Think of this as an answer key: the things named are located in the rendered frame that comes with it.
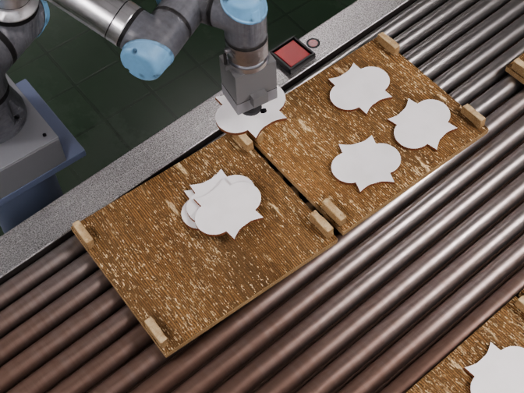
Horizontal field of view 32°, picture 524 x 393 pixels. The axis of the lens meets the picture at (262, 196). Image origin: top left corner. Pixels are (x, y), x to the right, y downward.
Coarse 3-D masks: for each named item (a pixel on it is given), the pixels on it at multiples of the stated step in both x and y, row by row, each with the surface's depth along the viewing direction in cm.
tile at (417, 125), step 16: (400, 112) 199; (416, 112) 199; (432, 112) 199; (448, 112) 199; (400, 128) 197; (416, 128) 197; (432, 128) 197; (448, 128) 197; (400, 144) 195; (416, 144) 195; (432, 144) 194
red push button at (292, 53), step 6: (294, 42) 214; (282, 48) 213; (288, 48) 213; (294, 48) 213; (300, 48) 212; (276, 54) 212; (282, 54) 212; (288, 54) 212; (294, 54) 212; (300, 54) 212; (306, 54) 212; (282, 60) 211; (288, 60) 211; (294, 60) 211; (300, 60) 211
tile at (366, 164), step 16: (352, 144) 195; (368, 144) 195; (384, 144) 195; (336, 160) 193; (352, 160) 193; (368, 160) 193; (384, 160) 193; (400, 160) 192; (336, 176) 191; (352, 176) 191; (368, 176) 190; (384, 176) 190
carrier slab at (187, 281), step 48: (144, 192) 191; (288, 192) 190; (96, 240) 185; (144, 240) 184; (192, 240) 184; (240, 240) 184; (288, 240) 184; (336, 240) 184; (144, 288) 179; (192, 288) 178; (240, 288) 178; (192, 336) 173
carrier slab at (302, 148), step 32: (384, 64) 208; (288, 96) 204; (320, 96) 204; (416, 96) 203; (448, 96) 203; (288, 128) 199; (320, 128) 199; (352, 128) 199; (384, 128) 198; (480, 128) 198; (288, 160) 194; (320, 160) 194; (416, 160) 193; (448, 160) 195; (320, 192) 190; (352, 192) 189; (384, 192) 189; (352, 224) 185
